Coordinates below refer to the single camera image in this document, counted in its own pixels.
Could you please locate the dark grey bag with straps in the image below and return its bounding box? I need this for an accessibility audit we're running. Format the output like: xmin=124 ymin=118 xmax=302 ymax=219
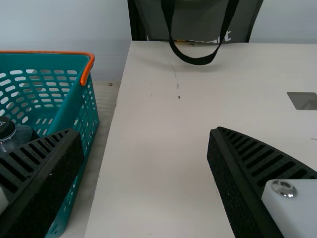
xmin=128 ymin=0 xmax=264 ymax=65

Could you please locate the teal shopping basket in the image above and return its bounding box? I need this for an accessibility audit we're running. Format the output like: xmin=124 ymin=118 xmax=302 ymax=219
xmin=0 ymin=51 xmax=100 ymax=238

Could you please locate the dark coffee bottle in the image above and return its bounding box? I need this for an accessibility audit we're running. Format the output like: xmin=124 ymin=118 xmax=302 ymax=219
xmin=0 ymin=115 xmax=42 ymax=156

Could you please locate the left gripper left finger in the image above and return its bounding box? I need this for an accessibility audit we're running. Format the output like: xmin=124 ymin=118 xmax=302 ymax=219
xmin=0 ymin=128 xmax=85 ymax=238

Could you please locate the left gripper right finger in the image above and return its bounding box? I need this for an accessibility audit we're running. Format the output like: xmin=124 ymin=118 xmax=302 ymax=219
xmin=207 ymin=126 xmax=317 ymax=238

